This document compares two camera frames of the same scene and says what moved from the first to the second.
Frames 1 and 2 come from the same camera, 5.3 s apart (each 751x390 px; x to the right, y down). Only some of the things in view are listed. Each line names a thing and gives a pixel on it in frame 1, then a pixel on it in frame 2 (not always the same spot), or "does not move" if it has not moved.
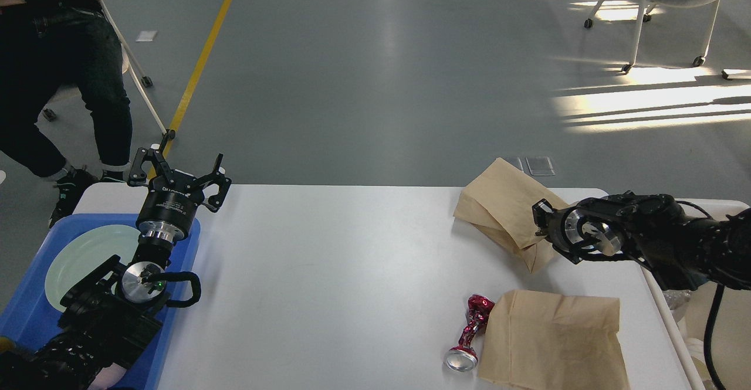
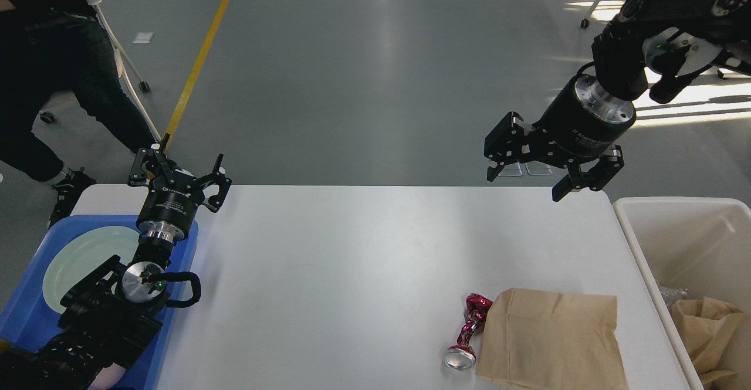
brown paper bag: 499,201 to 704,326
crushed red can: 463,358 does not move
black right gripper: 565,233 to 582,120
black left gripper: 171,204 does not move
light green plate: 84,252 does not move
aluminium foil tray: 676,300 does not move
